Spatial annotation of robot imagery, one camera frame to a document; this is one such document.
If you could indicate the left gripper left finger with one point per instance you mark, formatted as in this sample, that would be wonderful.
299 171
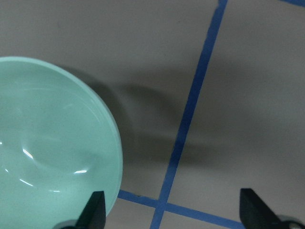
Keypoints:
93 215

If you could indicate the brown paper mat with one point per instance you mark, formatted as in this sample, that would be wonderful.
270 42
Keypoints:
208 95

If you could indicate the green bowl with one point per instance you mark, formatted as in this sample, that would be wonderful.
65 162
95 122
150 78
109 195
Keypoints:
59 143

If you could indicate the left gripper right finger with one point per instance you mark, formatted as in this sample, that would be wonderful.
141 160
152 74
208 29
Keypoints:
255 214

